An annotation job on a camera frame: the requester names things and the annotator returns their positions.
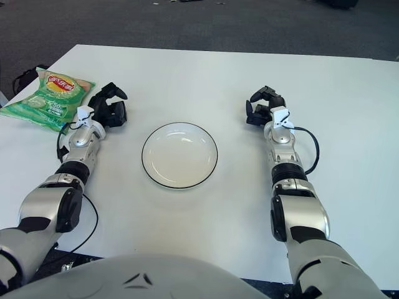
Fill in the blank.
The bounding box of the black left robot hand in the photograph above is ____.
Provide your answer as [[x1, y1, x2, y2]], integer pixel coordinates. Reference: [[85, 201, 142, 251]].
[[89, 82, 129, 128]]

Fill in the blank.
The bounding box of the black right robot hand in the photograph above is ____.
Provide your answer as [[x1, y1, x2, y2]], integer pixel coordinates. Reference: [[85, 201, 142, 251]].
[[245, 85, 287, 125]]

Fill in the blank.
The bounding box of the green potato chips bag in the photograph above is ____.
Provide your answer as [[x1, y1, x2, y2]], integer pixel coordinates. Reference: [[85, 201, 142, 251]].
[[0, 66, 97, 133]]

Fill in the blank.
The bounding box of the white plate with black rim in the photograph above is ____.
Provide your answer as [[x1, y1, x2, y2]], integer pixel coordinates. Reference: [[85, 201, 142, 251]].
[[141, 121, 219, 189]]

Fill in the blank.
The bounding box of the black bag on floor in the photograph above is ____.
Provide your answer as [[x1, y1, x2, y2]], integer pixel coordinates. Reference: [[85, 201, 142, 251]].
[[12, 64, 49, 94]]

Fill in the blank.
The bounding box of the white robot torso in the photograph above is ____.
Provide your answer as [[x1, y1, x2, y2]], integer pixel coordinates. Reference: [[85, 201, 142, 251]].
[[0, 252, 272, 299]]

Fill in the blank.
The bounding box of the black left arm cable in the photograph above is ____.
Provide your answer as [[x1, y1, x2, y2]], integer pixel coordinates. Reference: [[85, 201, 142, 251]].
[[55, 120, 99, 254]]

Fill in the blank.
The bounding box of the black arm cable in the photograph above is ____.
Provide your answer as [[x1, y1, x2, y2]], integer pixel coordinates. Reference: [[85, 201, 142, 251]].
[[292, 126, 320, 174], [55, 120, 99, 254]]

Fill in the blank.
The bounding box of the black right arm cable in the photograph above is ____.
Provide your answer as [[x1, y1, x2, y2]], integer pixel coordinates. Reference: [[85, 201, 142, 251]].
[[292, 126, 320, 174]]

